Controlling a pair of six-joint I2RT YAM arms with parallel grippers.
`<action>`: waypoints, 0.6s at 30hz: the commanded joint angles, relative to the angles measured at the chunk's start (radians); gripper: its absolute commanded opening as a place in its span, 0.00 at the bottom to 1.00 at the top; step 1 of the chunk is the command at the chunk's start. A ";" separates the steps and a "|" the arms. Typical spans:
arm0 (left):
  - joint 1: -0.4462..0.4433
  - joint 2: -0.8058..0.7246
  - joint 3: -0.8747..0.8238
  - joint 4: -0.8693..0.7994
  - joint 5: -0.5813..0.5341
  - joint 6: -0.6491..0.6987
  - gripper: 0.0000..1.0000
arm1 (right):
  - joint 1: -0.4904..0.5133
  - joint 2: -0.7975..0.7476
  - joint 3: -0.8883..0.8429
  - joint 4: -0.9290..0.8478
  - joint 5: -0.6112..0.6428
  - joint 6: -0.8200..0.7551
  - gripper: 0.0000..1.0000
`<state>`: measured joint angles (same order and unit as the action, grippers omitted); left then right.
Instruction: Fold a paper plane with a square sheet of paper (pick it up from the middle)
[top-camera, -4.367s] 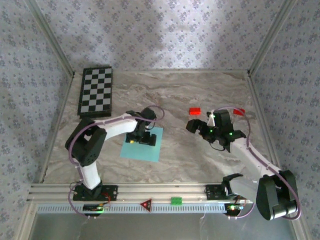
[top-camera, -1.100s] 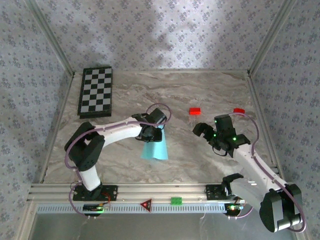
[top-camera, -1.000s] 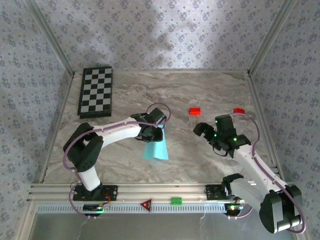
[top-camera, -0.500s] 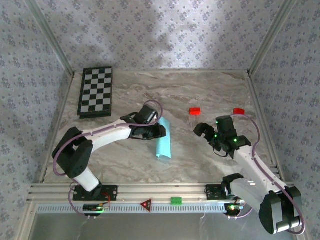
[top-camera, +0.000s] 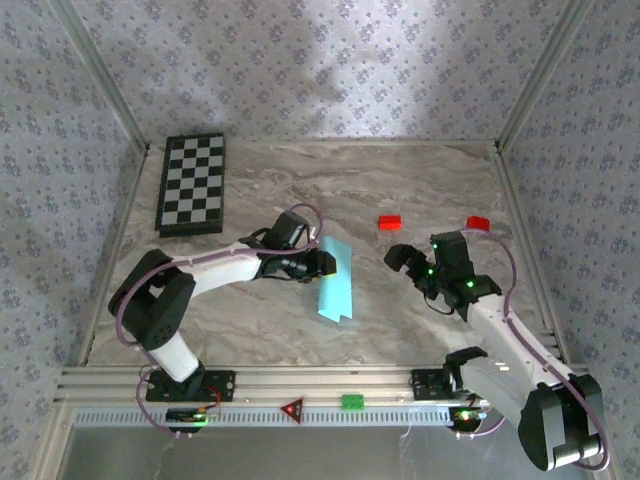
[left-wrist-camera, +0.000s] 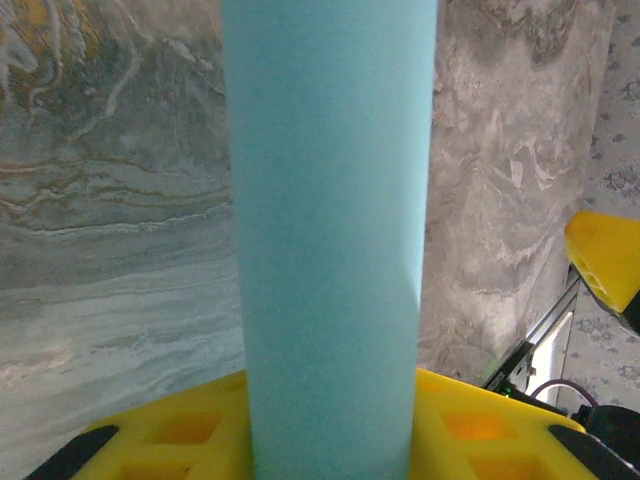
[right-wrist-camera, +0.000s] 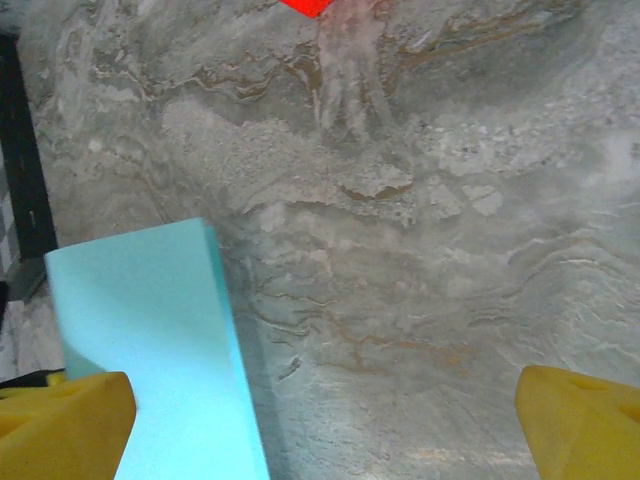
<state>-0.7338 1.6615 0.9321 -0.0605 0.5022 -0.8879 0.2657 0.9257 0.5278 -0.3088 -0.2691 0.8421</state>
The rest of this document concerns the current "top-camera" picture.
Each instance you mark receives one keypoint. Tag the light blue cloth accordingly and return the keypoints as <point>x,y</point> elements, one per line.
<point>342,295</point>

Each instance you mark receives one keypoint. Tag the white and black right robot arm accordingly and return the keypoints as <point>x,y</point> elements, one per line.
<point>505,340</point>

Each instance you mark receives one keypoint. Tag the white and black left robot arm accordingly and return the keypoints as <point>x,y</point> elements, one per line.
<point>220,272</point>

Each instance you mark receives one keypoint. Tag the red plastic block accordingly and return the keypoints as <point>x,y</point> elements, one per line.
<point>390,223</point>
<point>478,223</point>

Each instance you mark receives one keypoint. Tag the small circuit board red green lights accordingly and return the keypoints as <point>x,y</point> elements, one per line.
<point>467,415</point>

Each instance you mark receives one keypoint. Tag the black and grey chessboard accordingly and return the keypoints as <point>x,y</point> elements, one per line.
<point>192,182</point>

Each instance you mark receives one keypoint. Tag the green plastic block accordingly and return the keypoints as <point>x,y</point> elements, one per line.
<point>353,402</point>

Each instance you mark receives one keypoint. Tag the red and black triangle marker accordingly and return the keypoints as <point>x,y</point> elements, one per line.
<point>293,411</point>

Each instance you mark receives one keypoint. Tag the small circuit board green light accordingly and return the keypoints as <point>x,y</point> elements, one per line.
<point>187,415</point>

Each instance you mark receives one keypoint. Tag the aluminium side rail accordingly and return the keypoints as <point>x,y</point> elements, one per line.
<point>525,240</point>
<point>117,240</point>

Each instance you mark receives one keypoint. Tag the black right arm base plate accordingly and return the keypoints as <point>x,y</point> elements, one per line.
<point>425,385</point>

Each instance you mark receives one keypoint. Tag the aluminium front frame rail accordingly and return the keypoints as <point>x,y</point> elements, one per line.
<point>320,380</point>

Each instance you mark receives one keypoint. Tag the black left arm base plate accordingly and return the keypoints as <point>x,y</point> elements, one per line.
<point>222,385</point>

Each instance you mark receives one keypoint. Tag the aluminium corner post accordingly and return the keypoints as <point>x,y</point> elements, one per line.
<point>100,75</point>
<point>545,75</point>

